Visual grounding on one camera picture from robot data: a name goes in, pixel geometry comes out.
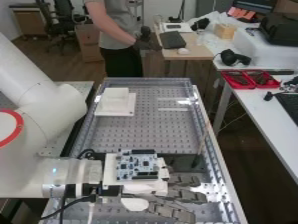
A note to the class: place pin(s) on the wooden desk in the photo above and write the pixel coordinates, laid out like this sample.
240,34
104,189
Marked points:
187,65

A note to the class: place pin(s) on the red tray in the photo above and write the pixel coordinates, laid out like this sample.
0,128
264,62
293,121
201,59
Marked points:
265,78
239,80

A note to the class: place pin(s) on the small white box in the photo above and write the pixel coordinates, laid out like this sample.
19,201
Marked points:
116,100

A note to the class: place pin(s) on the black headphones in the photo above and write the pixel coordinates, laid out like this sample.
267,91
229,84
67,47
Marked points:
231,56

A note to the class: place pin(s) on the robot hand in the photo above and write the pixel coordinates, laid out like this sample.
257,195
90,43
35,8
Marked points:
135,165

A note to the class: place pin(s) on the clear box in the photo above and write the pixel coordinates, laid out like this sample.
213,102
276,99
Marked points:
147,81

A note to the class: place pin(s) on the person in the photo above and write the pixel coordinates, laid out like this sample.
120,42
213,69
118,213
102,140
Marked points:
116,30

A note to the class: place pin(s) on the white desk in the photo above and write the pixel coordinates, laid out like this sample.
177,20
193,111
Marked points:
267,126

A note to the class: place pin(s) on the black keyboard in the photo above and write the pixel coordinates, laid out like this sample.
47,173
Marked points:
172,39
289,106

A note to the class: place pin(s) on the small black object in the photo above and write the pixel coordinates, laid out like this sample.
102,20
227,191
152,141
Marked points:
268,96

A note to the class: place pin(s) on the cardboard box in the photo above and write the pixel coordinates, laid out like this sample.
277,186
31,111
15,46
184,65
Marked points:
90,41

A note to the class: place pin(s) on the black office chair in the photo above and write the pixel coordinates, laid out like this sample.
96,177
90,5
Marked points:
62,20

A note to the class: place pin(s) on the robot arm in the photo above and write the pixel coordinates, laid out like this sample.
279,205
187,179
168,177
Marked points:
44,110

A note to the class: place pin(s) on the white computer mouse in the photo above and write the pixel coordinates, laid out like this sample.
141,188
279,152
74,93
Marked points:
184,51

